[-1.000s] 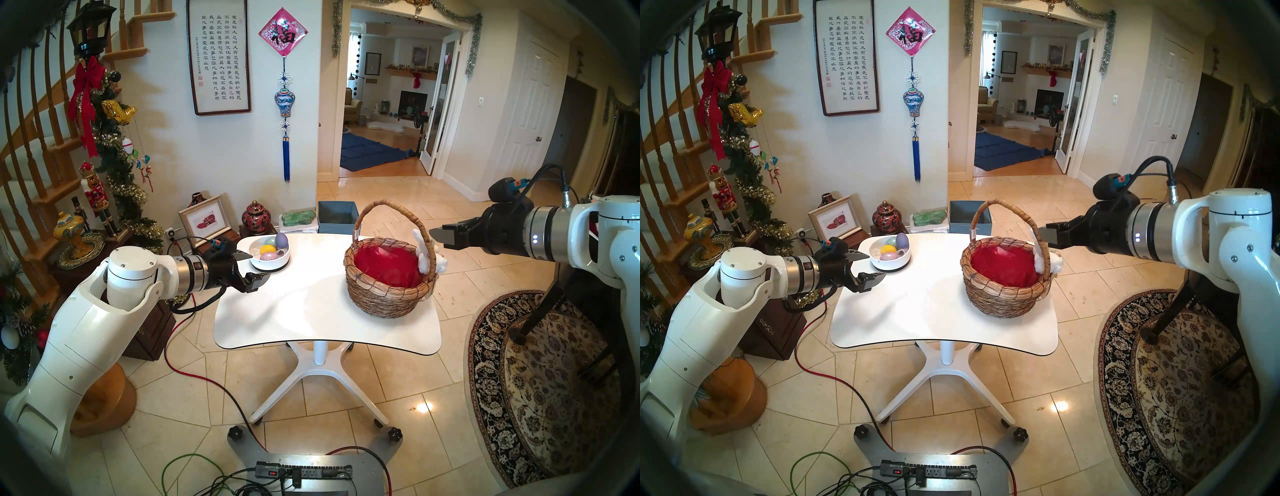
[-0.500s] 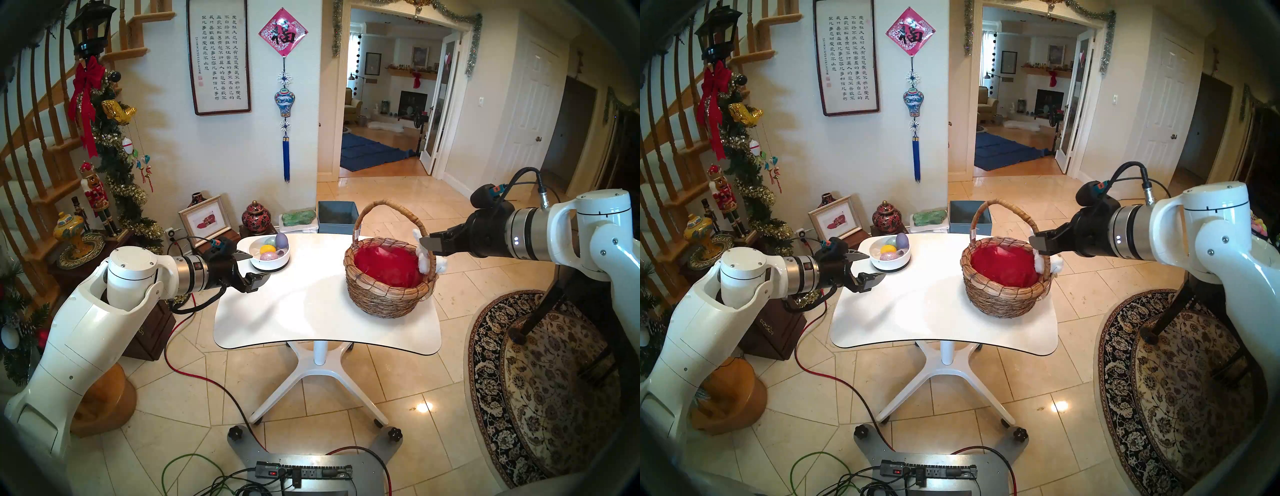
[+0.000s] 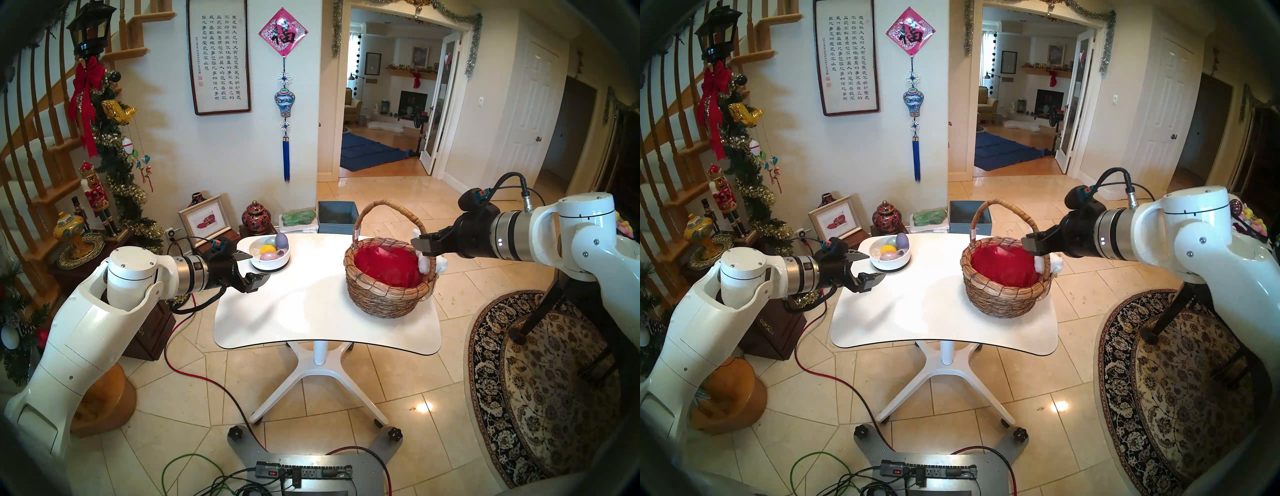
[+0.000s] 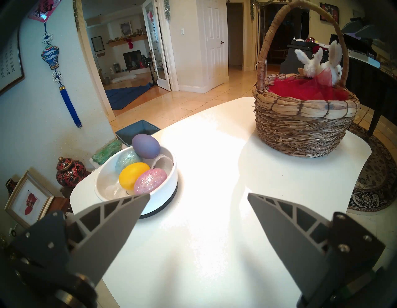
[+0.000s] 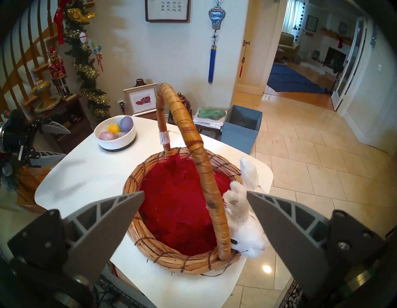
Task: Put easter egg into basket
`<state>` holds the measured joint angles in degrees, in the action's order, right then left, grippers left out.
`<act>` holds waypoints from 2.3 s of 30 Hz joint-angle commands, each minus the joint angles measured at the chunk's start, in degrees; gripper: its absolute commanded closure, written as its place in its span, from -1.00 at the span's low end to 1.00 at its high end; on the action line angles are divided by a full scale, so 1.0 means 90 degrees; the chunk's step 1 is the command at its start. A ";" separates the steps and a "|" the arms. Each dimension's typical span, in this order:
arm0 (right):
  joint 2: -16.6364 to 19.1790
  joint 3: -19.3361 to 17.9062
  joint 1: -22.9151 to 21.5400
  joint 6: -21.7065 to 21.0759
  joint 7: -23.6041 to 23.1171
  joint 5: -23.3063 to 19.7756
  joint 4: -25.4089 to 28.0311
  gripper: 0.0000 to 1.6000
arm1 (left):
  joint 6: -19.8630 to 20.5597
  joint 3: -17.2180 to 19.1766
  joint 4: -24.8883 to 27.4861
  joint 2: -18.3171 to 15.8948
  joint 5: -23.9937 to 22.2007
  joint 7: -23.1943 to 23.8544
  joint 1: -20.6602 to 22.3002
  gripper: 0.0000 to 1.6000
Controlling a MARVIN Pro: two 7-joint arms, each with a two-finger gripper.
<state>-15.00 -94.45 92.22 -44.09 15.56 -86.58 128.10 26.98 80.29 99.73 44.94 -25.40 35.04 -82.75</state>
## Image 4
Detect framed red artwork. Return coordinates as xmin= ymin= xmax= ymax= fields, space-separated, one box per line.
xmin=4 ymin=170 xmax=55 ymax=229

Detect white plush bunny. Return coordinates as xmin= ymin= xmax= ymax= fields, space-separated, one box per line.
xmin=323 ymin=40 xmax=343 ymax=86

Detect pink glitter easter egg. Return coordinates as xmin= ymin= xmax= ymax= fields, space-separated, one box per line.
xmin=134 ymin=168 xmax=168 ymax=195

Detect blue vase knot hanging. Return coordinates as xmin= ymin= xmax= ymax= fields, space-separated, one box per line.
xmin=41 ymin=22 xmax=83 ymax=129

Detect purple easter egg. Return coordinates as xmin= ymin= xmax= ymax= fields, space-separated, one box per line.
xmin=132 ymin=134 xmax=161 ymax=160

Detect oriental patterned round rug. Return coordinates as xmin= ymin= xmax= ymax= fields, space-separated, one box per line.
xmin=347 ymin=123 xmax=397 ymax=213

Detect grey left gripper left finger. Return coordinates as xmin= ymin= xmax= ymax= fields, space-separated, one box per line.
xmin=9 ymin=194 xmax=151 ymax=288

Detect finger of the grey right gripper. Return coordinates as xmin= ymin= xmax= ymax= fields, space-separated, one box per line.
xmin=352 ymin=25 xmax=386 ymax=40
xmin=341 ymin=17 xmax=374 ymax=34

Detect blue glitter easter egg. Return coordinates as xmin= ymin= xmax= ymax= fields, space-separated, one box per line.
xmin=115 ymin=150 xmax=143 ymax=174

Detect red tulle cloth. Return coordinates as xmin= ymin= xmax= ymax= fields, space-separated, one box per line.
xmin=268 ymin=70 xmax=350 ymax=101

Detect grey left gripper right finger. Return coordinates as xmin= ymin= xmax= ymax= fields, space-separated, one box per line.
xmin=248 ymin=192 xmax=386 ymax=295

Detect blue floor rug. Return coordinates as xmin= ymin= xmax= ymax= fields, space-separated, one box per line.
xmin=105 ymin=82 xmax=154 ymax=111

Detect framed chinese calligraphy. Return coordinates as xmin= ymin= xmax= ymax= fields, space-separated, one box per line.
xmin=0 ymin=29 xmax=25 ymax=95

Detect wicker basket with handle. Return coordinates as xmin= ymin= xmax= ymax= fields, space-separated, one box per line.
xmin=252 ymin=0 xmax=361 ymax=158

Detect black fireplace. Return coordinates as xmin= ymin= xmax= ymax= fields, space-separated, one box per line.
xmin=123 ymin=50 xmax=144 ymax=71

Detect small brown wooden stool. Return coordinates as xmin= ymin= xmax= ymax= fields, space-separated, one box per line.
xmin=47 ymin=195 xmax=74 ymax=215

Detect red fu diamond poster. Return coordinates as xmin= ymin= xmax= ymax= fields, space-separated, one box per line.
xmin=27 ymin=0 xmax=61 ymax=23

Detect white fluffy pet bed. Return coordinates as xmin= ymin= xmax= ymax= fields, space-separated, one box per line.
xmin=111 ymin=74 xmax=137 ymax=84

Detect yellow easter egg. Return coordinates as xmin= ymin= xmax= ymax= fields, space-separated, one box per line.
xmin=119 ymin=162 xmax=151 ymax=191

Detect white glass french door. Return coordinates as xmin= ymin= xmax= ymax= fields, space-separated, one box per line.
xmin=143 ymin=0 xmax=172 ymax=91

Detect dark framed wall picture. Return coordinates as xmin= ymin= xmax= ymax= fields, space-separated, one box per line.
xmin=319 ymin=2 xmax=339 ymax=25

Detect white round bowl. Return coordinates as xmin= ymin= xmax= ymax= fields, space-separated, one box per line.
xmin=94 ymin=145 xmax=179 ymax=219

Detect blue fabric storage box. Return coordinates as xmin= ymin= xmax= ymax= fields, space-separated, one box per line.
xmin=115 ymin=120 xmax=162 ymax=147

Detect green jade stone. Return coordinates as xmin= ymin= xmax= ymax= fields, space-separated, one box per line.
xmin=92 ymin=140 xmax=123 ymax=165

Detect red black ceramic jar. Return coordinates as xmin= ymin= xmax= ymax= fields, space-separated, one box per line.
xmin=56 ymin=156 xmax=87 ymax=188

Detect white panel door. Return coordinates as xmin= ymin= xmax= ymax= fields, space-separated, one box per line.
xmin=203 ymin=0 xmax=229 ymax=91

